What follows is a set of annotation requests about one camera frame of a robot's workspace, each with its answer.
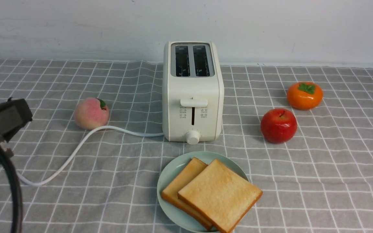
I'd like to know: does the white two-slot toaster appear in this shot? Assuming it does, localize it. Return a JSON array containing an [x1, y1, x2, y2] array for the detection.
[[162, 41, 224, 145]]

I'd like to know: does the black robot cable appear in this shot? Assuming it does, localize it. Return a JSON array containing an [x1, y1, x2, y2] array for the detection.
[[0, 128, 23, 233]]

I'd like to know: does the pink fake peach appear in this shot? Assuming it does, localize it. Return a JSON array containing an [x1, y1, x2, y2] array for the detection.
[[74, 97, 109, 130]]

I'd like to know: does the orange fake persimmon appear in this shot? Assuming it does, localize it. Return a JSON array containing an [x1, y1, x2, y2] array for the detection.
[[287, 82, 323, 110]]

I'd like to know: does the white toaster power cord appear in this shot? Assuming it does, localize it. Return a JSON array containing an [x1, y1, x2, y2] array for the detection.
[[17, 125, 165, 186]]

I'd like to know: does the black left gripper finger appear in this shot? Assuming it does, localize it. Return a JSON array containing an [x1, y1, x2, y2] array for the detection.
[[0, 98, 33, 142]]

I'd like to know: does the red fake apple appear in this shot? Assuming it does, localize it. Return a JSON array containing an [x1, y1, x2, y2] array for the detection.
[[260, 108, 298, 144]]

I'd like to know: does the toast slice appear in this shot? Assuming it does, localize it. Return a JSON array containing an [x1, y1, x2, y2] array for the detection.
[[178, 159, 263, 233], [161, 157, 213, 232]]

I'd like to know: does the grey checked tablecloth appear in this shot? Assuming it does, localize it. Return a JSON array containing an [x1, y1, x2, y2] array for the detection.
[[0, 59, 373, 233]]

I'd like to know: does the light green round plate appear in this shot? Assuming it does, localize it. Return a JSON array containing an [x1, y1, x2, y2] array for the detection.
[[157, 151, 249, 233]]

